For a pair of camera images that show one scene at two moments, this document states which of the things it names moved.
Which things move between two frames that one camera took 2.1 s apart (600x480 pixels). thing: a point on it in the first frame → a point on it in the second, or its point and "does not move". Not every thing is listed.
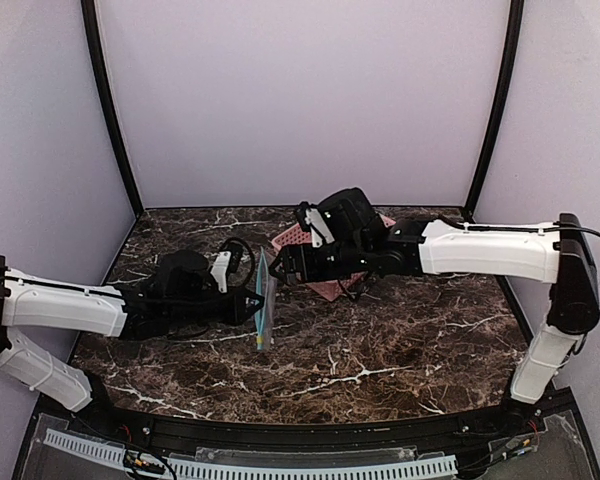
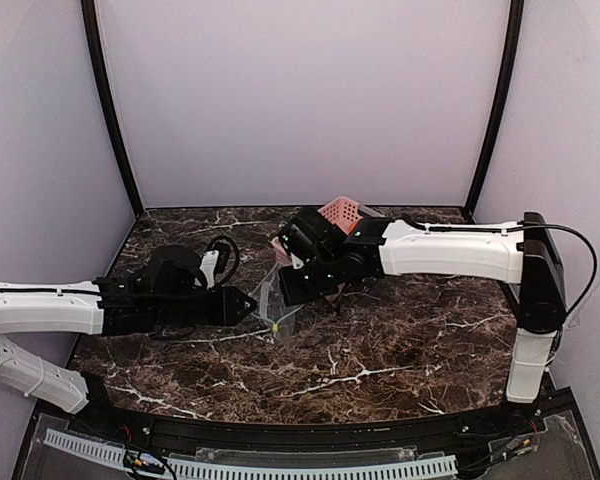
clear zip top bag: (265, 303) → (271, 307)
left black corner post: (90, 27) does not move
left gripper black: (233, 307) does not move
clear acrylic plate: (324, 456) does not move
